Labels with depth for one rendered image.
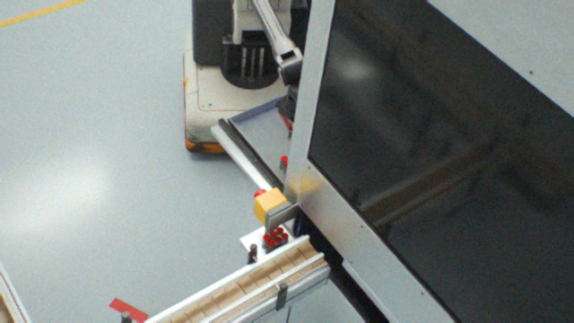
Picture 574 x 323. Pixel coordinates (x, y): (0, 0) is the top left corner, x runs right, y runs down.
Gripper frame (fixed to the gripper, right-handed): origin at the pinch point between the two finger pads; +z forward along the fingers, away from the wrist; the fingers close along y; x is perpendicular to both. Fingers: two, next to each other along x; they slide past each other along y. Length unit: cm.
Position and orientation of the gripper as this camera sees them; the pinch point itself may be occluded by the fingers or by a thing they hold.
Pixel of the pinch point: (292, 128)
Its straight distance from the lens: 200.6
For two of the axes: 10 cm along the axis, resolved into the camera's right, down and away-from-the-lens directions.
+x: 6.4, -5.4, 5.5
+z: -0.9, 6.6, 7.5
